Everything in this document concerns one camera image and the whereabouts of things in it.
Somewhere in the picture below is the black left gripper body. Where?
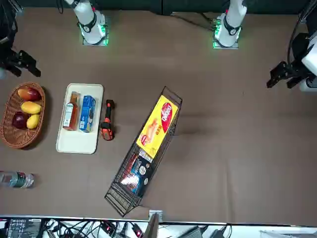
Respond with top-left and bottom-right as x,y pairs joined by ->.
286,59 -> 310,79

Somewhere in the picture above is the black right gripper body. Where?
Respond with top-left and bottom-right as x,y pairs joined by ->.
0,49 -> 25,72

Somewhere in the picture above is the orange and black barcode scanner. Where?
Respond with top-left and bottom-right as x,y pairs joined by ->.
100,99 -> 115,142

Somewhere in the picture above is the blue Oreo cookie box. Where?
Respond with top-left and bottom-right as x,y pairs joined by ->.
78,95 -> 97,133

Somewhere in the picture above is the cream plastic tray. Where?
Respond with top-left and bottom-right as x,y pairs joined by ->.
55,83 -> 105,155

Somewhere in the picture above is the red and yellow mango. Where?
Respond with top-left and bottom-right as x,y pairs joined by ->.
17,87 -> 42,102

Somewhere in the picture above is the long yellow mango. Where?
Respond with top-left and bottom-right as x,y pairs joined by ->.
20,101 -> 42,115

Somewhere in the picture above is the dark red apple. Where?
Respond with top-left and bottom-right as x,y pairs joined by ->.
12,111 -> 29,129

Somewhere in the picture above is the small round yellow mango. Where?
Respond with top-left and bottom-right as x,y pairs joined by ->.
26,114 -> 41,130

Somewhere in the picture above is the square amber tea bottle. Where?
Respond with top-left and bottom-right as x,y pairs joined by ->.
62,91 -> 82,131

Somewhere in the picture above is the brown wicker basket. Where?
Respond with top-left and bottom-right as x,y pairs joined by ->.
0,82 -> 47,150

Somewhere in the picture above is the clear water bottle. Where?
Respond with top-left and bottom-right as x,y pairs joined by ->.
0,171 -> 35,189

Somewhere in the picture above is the yellow snack box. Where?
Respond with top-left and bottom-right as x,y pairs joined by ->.
136,95 -> 179,160

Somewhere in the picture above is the dark blue snack box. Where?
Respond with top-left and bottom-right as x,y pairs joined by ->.
119,148 -> 155,197

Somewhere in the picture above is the black power adapter with label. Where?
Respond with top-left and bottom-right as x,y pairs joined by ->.
6,217 -> 42,238

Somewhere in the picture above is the white power strip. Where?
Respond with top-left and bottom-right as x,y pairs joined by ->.
98,220 -> 144,238

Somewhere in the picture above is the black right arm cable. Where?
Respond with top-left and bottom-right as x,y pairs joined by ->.
0,0 -> 24,52

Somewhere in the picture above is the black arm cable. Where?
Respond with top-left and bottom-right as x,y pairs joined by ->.
287,0 -> 317,65
0,0 -> 24,52

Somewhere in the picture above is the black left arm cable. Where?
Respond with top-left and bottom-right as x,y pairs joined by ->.
287,0 -> 317,65

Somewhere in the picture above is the black wire rack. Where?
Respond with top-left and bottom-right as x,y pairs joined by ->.
104,86 -> 183,218

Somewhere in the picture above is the aluminium profile post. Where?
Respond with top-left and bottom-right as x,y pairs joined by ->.
143,210 -> 163,238

